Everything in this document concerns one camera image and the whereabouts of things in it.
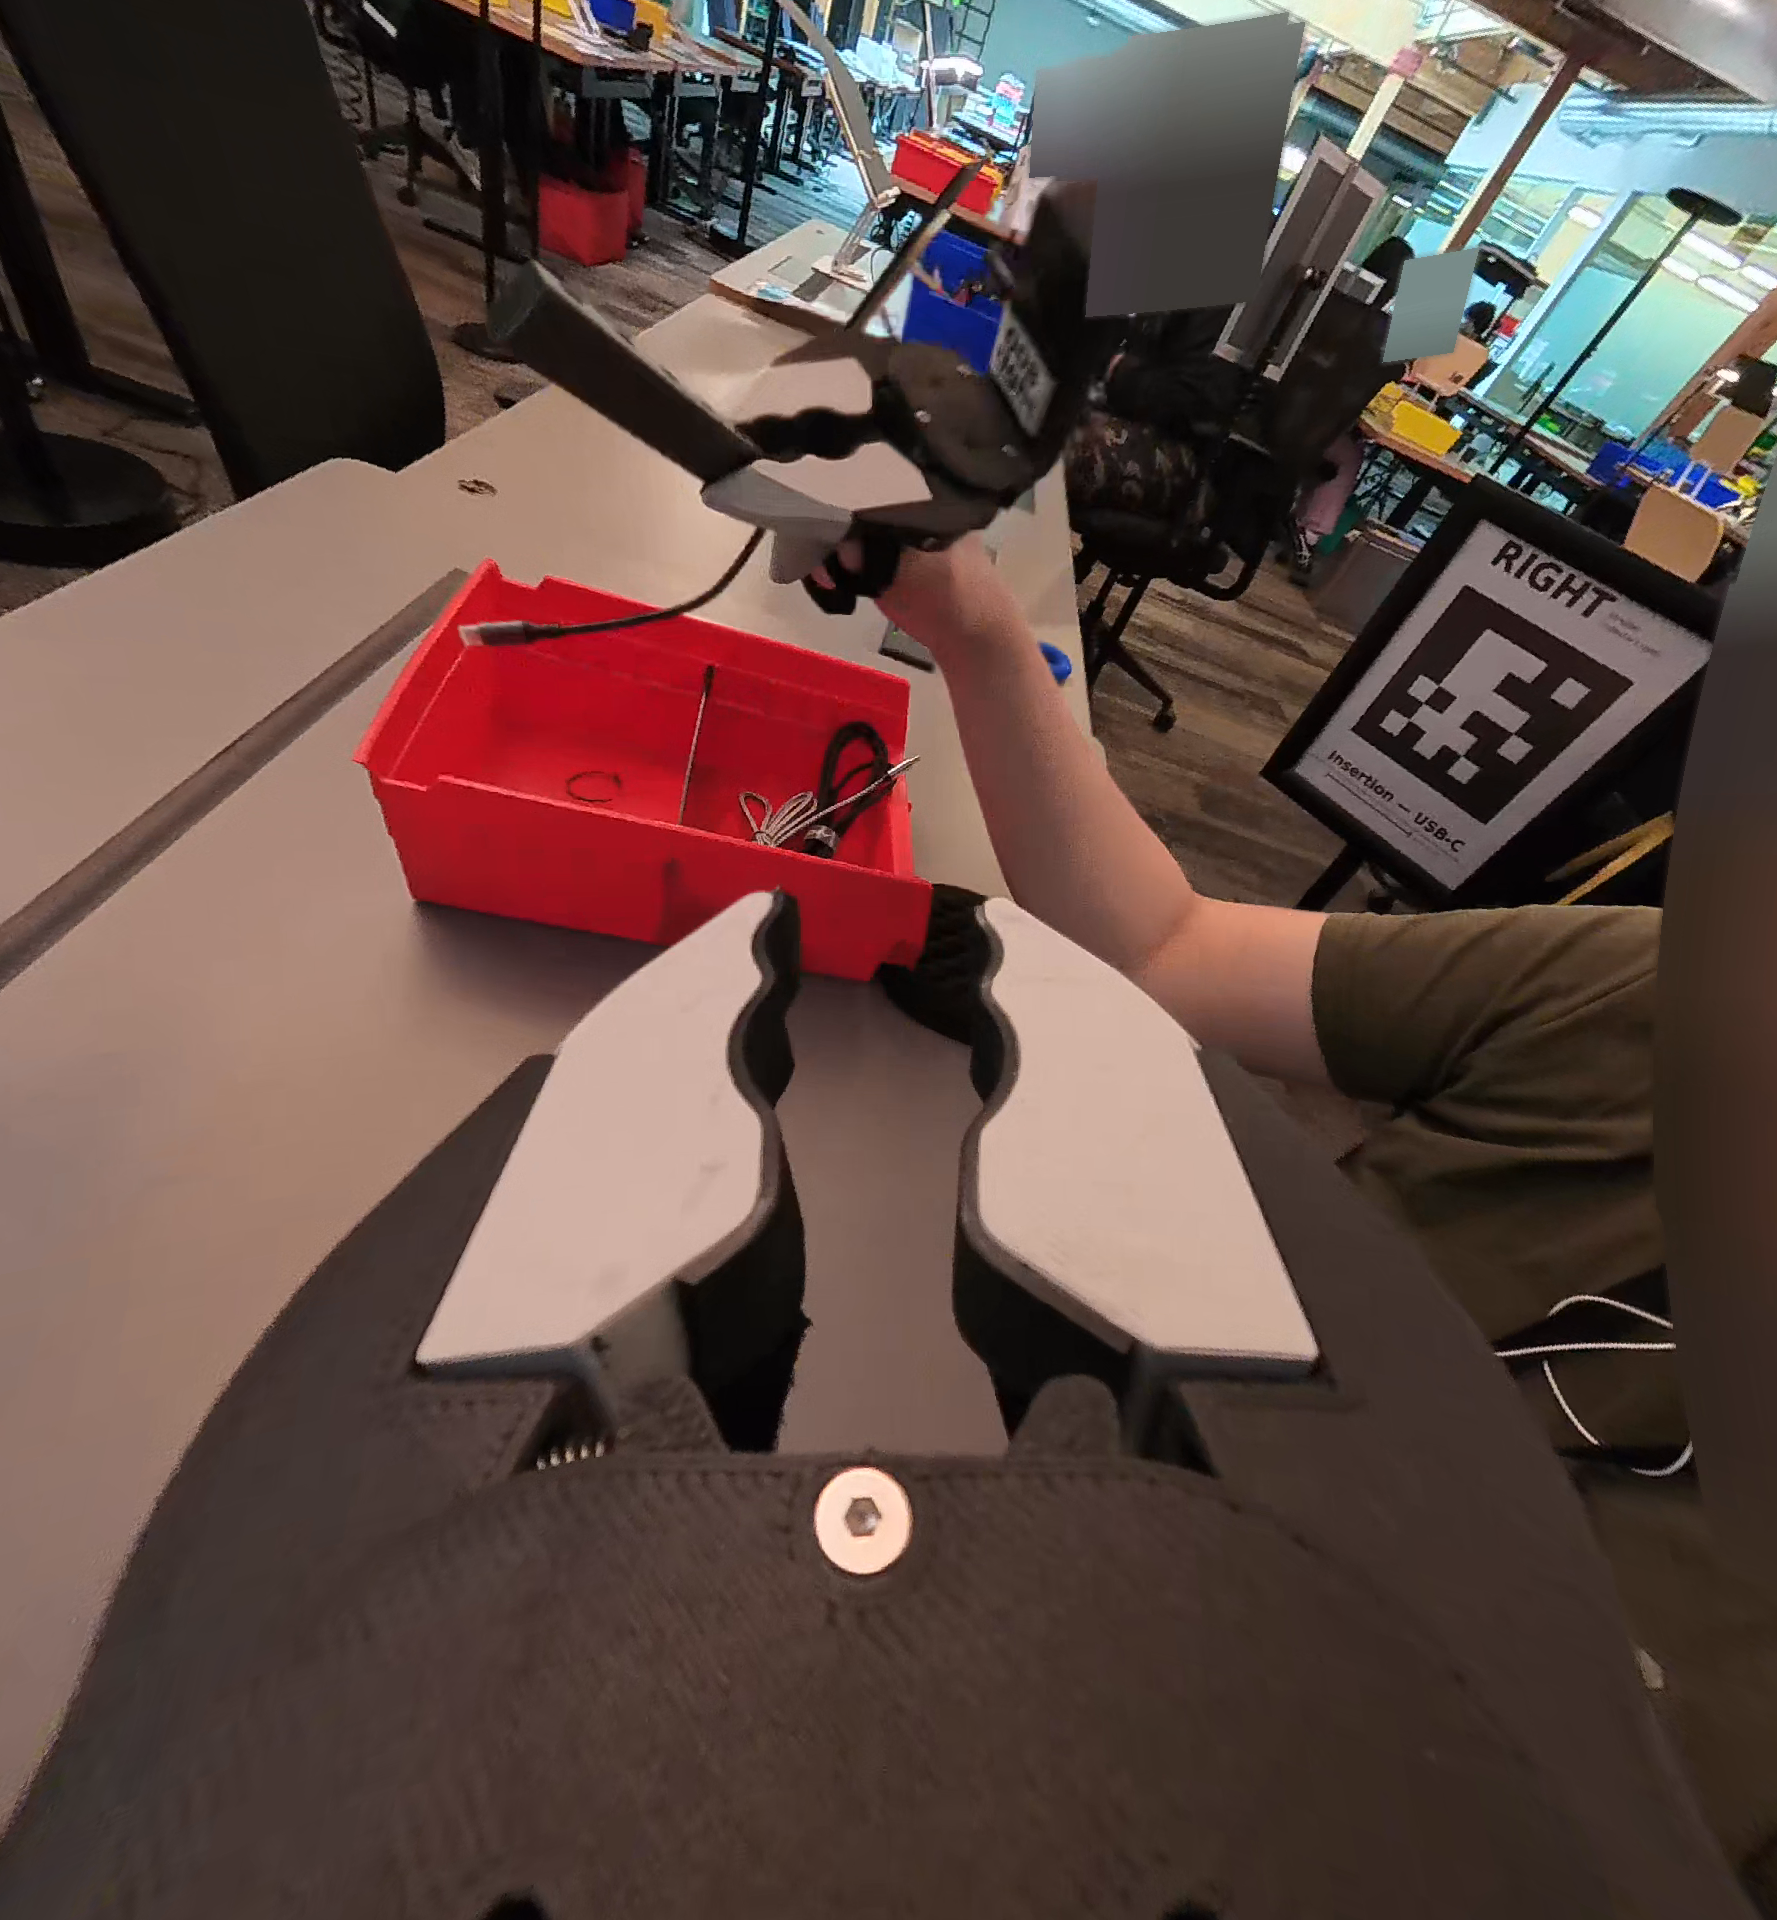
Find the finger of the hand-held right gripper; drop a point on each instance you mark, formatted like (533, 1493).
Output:
(804, 383)
(827, 487)

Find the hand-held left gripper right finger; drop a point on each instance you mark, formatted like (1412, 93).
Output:
(1128, 1185)

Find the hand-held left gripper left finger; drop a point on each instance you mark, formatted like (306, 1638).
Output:
(634, 1169)

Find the red plastic bin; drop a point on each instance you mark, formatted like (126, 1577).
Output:
(529, 870)

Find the person's right forearm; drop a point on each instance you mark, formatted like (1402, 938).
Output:
(1097, 812)

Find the person's right hand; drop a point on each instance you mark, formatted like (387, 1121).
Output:
(941, 592)

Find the blue storage box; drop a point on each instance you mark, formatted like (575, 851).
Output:
(948, 308)

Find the black office chair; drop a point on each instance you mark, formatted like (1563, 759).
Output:
(1158, 556)

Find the red storage box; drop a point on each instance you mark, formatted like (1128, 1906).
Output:
(933, 159)
(588, 218)

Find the person in olive shirt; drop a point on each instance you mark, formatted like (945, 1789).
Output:
(1473, 1080)

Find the black framed marker sign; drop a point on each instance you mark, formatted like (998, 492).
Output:
(1488, 705)

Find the black partition panel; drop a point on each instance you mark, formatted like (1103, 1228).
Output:
(227, 226)

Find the black round stand base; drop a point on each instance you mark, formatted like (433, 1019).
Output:
(34, 495)

